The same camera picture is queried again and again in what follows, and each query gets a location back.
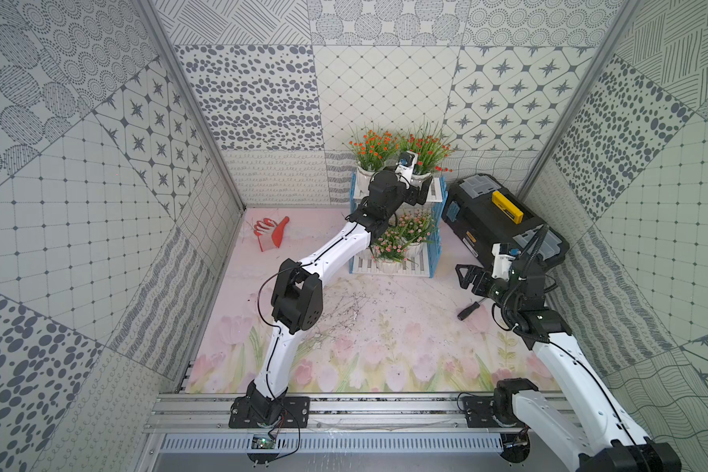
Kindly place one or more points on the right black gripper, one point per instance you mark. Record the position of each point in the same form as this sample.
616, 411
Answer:
485, 278

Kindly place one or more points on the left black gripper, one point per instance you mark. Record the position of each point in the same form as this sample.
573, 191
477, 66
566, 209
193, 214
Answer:
419, 191

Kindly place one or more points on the orange flower pot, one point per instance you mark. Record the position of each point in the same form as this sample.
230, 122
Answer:
373, 149

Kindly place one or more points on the pink flower pot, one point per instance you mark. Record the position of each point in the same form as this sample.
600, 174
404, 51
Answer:
389, 252
416, 228

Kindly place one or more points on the red flower pot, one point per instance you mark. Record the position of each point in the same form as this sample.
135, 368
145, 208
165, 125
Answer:
431, 147

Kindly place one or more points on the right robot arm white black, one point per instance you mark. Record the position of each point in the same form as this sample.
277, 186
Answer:
603, 437

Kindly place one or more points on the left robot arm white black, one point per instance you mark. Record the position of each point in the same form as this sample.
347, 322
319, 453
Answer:
298, 295

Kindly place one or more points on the blue white wooden rack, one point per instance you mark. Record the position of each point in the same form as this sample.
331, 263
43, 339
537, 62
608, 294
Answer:
424, 265

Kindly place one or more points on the black screwdriver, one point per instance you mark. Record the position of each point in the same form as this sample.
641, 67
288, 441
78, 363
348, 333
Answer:
468, 311

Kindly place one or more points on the black plastic toolbox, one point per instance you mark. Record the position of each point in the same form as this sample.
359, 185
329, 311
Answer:
482, 212

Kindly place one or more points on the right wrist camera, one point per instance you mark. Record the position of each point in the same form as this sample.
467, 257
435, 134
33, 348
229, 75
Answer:
504, 255

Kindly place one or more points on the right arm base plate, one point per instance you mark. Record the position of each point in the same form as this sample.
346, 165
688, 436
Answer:
486, 412

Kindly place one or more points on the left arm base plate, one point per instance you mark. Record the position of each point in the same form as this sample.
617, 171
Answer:
259, 412

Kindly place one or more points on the aluminium rail frame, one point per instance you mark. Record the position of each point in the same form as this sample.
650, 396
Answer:
329, 413

